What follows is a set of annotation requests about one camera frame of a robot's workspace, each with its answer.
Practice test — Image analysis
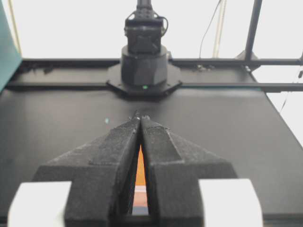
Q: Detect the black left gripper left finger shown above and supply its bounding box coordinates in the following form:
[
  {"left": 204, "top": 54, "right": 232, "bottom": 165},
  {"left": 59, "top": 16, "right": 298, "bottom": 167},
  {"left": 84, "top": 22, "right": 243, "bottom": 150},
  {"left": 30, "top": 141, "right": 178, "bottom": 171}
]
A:
[{"left": 33, "top": 111, "right": 139, "bottom": 227}]

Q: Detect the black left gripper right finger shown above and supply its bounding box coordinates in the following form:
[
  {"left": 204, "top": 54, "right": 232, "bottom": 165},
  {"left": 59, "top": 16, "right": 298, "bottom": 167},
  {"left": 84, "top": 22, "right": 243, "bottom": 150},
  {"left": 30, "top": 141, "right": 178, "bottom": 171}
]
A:
[{"left": 141, "top": 116, "right": 237, "bottom": 227}]

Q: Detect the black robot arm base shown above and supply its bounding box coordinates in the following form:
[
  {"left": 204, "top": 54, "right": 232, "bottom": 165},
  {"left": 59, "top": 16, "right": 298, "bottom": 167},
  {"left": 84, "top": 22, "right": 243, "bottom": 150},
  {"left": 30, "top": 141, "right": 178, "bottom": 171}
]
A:
[{"left": 107, "top": 0, "right": 182, "bottom": 96}]

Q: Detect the orange towel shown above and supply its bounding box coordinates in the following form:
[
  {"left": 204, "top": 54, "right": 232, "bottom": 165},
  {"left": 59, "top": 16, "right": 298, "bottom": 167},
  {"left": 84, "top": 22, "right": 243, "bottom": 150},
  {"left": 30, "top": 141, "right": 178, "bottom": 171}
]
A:
[{"left": 132, "top": 147, "right": 149, "bottom": 216}]

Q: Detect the teal panel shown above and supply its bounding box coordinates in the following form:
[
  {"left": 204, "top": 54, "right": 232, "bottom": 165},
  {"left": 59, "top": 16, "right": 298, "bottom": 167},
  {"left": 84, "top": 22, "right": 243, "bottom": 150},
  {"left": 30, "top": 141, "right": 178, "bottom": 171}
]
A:
[{"left": 0, "top": 2, "right": 22, "bottom": 92}]

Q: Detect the thin black cable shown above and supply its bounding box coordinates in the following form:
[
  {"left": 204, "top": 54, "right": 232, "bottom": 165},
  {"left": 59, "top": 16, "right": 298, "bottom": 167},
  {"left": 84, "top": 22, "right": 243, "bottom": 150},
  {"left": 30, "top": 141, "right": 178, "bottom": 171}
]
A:
[{"left": 198, "top": 0, "right": 224, "bottom": 59}]

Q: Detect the black metal frame post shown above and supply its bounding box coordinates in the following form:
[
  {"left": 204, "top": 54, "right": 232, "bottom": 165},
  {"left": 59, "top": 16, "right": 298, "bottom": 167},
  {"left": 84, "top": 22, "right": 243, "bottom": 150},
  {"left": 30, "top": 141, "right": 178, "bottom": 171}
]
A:
[{"left": 244, "top": 0, "right": 263, "bottom": 61}]

